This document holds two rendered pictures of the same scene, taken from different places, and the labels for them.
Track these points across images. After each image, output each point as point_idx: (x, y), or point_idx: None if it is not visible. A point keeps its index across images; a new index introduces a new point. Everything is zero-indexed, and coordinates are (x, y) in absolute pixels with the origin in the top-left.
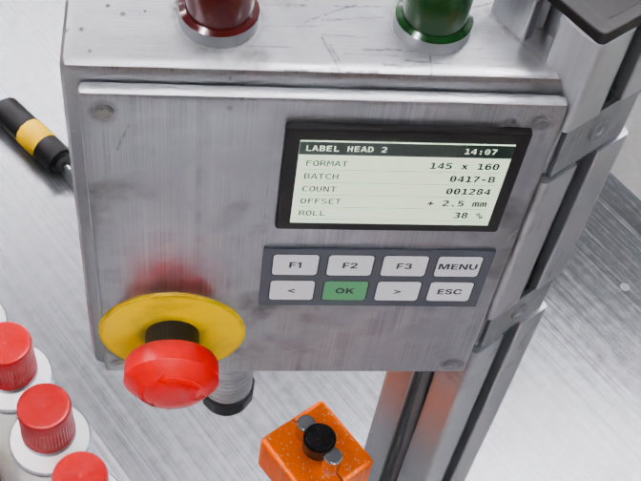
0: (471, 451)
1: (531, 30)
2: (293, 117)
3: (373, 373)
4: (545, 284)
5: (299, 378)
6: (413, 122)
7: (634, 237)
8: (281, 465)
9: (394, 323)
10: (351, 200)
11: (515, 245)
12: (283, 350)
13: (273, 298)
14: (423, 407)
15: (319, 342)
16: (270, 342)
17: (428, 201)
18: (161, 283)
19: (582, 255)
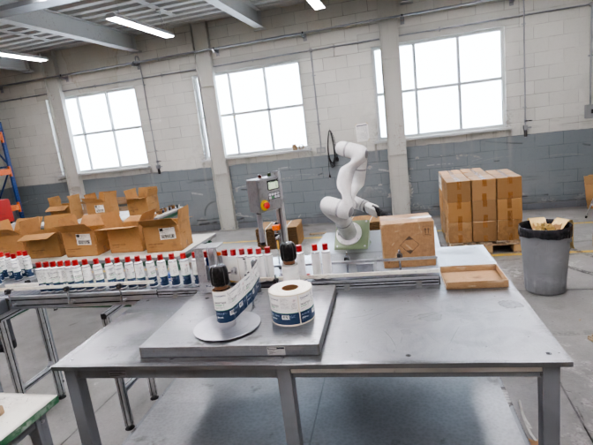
0: (286, 225)
1: (273, 175)
2: (266, 180)
3: None
4: (282, 199)
5: None
6: (272, 179)
7: None
8: (274, 225)
9: (276, 200)
10: (271, 186)
11: (280, 190)
12: (271, 206)
13: (269, 199)
14: (281, 216)
15: (273, 204)
16: (270, 205)
17: (274, 185)
18: (263, 199)
19: (280, 260)
